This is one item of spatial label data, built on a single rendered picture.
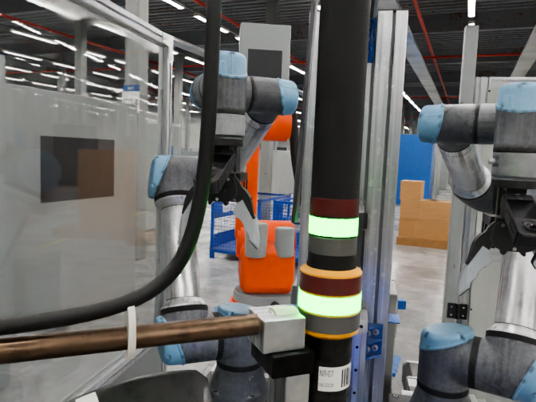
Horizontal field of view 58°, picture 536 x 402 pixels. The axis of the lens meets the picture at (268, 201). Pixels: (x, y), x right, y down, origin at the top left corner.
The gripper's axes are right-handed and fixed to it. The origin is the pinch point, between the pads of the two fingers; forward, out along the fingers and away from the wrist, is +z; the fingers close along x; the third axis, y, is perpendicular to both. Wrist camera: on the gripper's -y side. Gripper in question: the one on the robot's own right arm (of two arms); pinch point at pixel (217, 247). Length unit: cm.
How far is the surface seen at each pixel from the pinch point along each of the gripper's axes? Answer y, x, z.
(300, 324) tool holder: -53, -24, -7
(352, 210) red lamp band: -52, -26, -14
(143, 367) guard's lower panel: 62, 46, 56
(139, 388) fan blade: -45.3, -8.1, 4.0
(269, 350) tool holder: -55, -22, -5
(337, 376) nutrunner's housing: -52, -26, -3
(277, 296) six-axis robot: 336, 52, 111
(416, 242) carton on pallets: 863, -111, 138
